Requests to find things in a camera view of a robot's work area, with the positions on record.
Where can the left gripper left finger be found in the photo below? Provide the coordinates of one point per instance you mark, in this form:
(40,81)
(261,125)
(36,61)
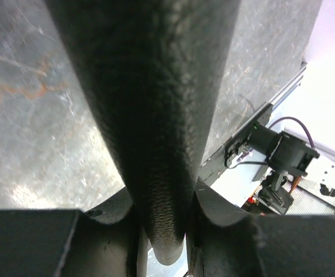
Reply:
(106,240)

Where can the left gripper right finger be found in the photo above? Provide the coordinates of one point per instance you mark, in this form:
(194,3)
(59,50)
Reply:
(221,237)

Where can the black zip tool case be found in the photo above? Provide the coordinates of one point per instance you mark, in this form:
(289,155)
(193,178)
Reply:
(151,73)

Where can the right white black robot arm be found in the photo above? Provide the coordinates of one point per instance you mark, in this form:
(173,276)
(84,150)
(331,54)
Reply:
(284,155)

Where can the aluminium front rail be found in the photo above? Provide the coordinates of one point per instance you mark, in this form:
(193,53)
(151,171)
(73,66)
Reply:
(289,87)

